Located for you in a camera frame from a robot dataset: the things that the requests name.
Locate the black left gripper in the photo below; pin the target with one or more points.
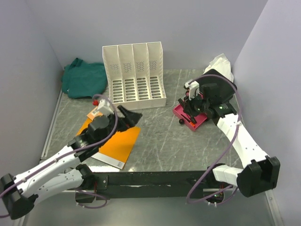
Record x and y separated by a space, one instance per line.
130 120

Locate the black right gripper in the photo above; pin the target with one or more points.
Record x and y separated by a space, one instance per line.
188 108

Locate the black drawer organizer box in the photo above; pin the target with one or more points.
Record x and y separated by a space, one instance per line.
215 88

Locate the orange cap highlighter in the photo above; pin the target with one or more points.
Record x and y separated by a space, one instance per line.
188 119

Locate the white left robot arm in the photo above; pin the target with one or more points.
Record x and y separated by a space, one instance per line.
64 170

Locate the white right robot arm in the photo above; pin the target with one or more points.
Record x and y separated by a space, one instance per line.
260 171

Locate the orange notebook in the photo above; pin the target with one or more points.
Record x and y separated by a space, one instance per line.
116 151

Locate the small orange booklet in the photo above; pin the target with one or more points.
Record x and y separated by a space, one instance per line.
94 113

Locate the white crumpled paper bag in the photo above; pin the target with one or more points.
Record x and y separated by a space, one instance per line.
222 65

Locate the white file organizer rack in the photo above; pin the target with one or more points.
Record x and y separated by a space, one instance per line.
135 75

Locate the green cloth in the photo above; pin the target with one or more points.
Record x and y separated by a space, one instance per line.
81 79

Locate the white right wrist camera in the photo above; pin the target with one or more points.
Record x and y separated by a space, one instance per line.
192 89

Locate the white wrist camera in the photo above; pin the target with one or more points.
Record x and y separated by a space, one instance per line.
192 89
103 104

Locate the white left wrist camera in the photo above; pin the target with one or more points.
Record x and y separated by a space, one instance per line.
103 104

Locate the black base frame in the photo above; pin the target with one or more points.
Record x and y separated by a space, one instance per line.
116 185

